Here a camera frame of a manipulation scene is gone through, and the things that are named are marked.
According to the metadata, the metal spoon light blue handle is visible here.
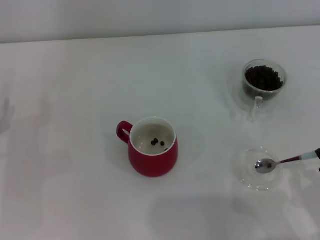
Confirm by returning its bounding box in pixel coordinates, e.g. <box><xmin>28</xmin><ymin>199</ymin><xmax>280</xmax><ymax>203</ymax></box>
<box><xmin>254</xmin><ymin>151</ymin><xmax>318</xmax><ymax>175</ymax></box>

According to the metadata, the small clear glass saucer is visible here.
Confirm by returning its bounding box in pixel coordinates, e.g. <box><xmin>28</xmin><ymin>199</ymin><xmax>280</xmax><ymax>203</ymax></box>
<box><xmin>233</xmin><ymin>146</ymin><xmax>282</xmax><ymax>192</ymax></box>

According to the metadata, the red ceramic mug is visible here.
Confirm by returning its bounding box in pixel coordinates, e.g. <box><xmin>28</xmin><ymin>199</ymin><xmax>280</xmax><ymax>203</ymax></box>
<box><xmin>116</xmin><ymin>116</ymin><xmax>179</xmax><ymax>178</ymax></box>

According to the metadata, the pile of coffee beans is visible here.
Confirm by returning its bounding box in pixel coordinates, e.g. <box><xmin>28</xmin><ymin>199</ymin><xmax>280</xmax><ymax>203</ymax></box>
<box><xmin>243</xmin><ymin>65</ymin><xmax>285</xmax><ymax>100</ymax></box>

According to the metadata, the clear glass cup with handle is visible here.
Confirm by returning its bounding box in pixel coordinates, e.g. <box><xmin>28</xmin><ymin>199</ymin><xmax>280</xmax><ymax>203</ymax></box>
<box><xmin>241</xmin><ymin>58</ymin><xmax>288</xmax><ymax>123</ymax></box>

